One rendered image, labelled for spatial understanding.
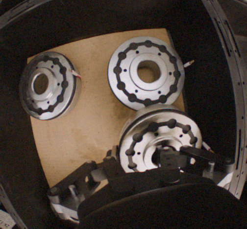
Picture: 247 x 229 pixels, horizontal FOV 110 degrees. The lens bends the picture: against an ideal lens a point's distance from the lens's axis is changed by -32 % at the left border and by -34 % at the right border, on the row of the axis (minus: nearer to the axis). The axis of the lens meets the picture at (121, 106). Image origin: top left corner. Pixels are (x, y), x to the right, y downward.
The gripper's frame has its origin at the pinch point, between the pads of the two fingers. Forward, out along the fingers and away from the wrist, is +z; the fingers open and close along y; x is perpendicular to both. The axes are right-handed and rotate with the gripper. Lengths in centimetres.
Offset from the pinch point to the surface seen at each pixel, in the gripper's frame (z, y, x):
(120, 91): 1.4, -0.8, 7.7
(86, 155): 4.3, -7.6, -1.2
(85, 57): 4.8, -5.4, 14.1
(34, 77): 1.1, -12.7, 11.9
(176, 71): 1.7, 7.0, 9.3
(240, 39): 4.8, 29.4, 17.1
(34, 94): 1.0, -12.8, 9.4
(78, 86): 3.3, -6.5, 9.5
